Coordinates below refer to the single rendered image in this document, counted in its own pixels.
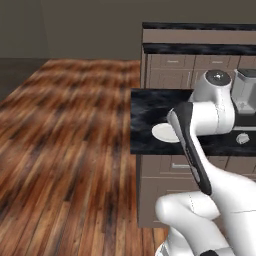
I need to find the white round plate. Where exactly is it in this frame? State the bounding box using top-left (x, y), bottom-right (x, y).
top-left (151, 122), bottom-right (182, 144)

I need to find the taupe cupboard door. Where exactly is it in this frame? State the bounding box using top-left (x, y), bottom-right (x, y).
top-left (138, 176), bottom-right (202, 229)

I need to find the taupe cupboard run, black worktop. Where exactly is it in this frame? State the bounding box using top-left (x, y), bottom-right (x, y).
top-left (140, 21), bottom-right (256, 90)

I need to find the taupe drawer front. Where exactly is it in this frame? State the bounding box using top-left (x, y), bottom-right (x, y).
top-left (158, 155), bottom-right (231, 176)
top-left (228, 156), bottom-right (256, 175)

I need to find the grey blender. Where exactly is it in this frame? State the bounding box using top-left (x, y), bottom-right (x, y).
top-left (232, 67), bottom-right (256, 130)

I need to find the silver drawer handle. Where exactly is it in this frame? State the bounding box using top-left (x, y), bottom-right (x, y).
top-left (170, 162), bottom-right (192, 169)

